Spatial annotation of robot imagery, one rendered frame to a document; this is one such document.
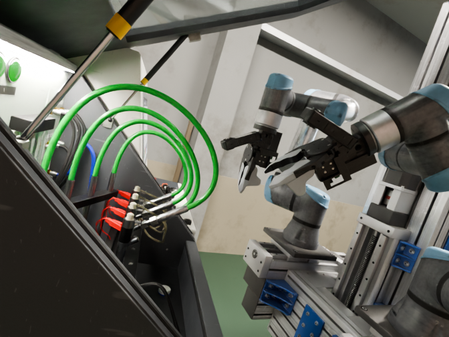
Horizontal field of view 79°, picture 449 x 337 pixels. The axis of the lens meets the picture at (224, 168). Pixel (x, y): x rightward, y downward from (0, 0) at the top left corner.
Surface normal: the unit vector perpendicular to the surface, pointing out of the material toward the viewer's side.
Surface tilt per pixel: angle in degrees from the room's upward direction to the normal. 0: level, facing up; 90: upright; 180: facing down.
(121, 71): 90
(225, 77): 90
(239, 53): 90
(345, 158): 103
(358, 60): 90
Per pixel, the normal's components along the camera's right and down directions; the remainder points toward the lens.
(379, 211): -0.88, -0.21
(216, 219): 0.38, 0.25
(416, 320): -0.68, -0.44
